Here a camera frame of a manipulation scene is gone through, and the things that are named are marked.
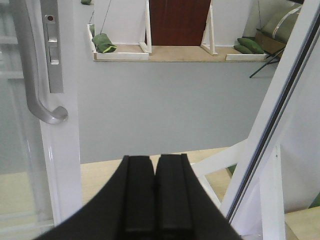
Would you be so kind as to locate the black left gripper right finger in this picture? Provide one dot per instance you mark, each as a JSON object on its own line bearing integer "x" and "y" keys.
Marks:
{"x": 183, "y": 209}

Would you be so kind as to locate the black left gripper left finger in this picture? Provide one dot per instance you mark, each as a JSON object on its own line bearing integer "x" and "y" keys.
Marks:
{"x": 124, "y": 209}

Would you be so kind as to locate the white sliding glass door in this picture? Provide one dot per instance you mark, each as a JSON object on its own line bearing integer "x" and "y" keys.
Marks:
{"x": 62, "y": 125}

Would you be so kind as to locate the grey metal door handle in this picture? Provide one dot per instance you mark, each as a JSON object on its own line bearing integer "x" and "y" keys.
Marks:
{"x": 29, "y": 62}

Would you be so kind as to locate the dark red door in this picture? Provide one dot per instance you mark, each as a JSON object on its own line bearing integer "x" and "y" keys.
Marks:
{"x": 178, "y": 22}

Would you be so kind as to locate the silver door lock plate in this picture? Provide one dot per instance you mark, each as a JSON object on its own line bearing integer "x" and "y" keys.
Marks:
{"x": 51, "y": 31}

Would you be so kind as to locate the white triangular support brace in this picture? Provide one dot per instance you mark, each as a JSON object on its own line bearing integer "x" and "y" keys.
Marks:
{"x": 253, "y": 206}

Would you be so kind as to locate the wooden platform base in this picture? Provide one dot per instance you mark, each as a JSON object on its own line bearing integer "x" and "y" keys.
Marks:
{"x": 234, "y": 193}

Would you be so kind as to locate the far wooden platform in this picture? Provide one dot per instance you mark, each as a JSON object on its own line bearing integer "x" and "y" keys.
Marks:
{"x": 144, "y": 51}

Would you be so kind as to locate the green sandbag far left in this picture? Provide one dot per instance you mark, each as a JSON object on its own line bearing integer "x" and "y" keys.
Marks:
{"x": 103, "y": 44}

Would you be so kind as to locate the green sandbag far right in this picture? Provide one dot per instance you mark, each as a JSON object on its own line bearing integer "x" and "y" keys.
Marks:
{"x": 248, "y": 46}

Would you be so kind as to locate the white door frame post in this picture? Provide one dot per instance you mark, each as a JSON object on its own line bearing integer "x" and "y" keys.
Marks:
{"x": 290, "y": 114}

